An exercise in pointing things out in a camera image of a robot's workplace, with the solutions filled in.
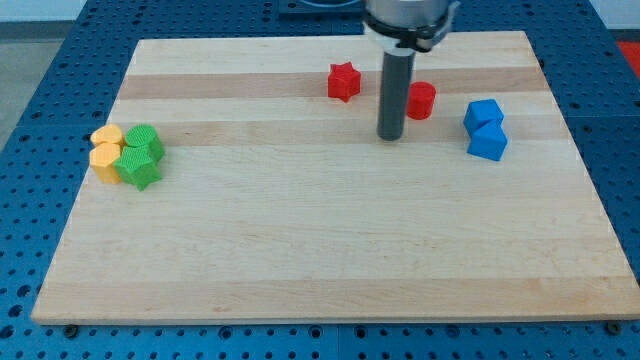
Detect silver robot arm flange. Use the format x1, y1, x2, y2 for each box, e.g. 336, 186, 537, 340
363, 0, 460, 56

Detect red star block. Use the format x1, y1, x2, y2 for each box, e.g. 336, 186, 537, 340
327, 62, 361, 103

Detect green star block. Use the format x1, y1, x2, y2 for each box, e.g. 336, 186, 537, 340
114, 146, 162, 191

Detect wooden board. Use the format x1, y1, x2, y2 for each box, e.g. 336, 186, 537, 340
32, 31, 639, 325

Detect red cylinder block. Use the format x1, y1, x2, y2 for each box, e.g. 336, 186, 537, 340
406, 81, 437, 120

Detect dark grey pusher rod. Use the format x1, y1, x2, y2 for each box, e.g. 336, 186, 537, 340
377, 53, 415, 141

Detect blue cube block upper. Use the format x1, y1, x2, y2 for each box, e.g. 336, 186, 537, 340
463, 99, 504, 135

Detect blue cube block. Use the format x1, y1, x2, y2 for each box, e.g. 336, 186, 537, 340
463, 99, 504, 135
467, 121, 508, 162

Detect blue cube block lower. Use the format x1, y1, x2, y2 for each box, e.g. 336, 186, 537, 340
467, 121, 508, 162

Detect green cylinder block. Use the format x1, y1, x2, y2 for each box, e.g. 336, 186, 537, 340
125, 124, 165, 162

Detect yellow cylinder block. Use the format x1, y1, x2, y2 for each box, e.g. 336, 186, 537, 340
90, 124, 125, 147

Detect yellow hexagon block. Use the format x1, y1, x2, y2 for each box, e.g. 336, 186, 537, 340
89, 143, 122, 184

